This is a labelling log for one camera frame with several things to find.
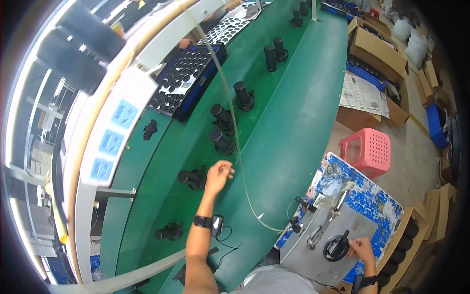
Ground person's right hand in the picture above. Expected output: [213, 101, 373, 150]
[347, 237, 376, 264]

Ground person's left hand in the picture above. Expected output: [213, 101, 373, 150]
[204, 160, 235, 197]

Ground black handwheel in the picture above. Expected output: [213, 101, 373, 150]
[323, 230, 351, 262]

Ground black wrist band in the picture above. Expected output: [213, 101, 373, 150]
[193, 215, 225, 237]
[351, 275, 379, 294]

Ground grey metal press fixture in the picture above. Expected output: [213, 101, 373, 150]
[279, 189, 379, 288]

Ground cardboard box of black cylinders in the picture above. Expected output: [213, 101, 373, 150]
[374, 207, 429, 294]

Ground black toggle lever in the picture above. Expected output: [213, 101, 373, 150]
[295, 196, 317, 214]

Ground green conveyor belt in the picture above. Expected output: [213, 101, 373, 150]
[99, 0, 349, 294]

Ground person's body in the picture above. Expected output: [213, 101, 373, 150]
[228, 264, 320, 294]

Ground small black rubber part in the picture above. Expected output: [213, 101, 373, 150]
[143, 119, 158, 141]

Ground folded cardboard boxes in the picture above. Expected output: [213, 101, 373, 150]
[425, 183, 458, 243]

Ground pink plastic stool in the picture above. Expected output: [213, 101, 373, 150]
[338, 127, 391, 180]

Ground blue tray of black caps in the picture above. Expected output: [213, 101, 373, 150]
[147, 43, 227, 123]

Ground white power strip blue sockets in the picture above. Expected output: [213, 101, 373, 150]
[79, 65, 159, 188]

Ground white sheet of black caps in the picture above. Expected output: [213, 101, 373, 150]
[198, 16, 250, 46]

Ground blue plastic crate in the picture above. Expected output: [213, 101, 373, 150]
[426, 103, 449, 150]

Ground newspaper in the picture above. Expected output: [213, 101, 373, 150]
[339, 71, 390, 119]

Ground blue crate of black parts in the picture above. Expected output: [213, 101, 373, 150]
[345, 55, 387, 91]

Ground stack of cardboard boxes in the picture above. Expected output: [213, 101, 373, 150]
[415, 60, 440, 108]

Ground large cardboard box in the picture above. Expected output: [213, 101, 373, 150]
[336, 16, 410, 133]

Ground white plastic bags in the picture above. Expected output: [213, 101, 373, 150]
[391, 18, 429, 69]

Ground metal press handle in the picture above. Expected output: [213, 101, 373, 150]
[307, 180, 356, 250]

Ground clear plastic hose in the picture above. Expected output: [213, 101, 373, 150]
[180, 2, 291, 233]

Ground thin black cable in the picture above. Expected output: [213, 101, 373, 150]
[216, 225, 242, 270]

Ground white metal frame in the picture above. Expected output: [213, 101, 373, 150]
[48, 0, 239, 294]

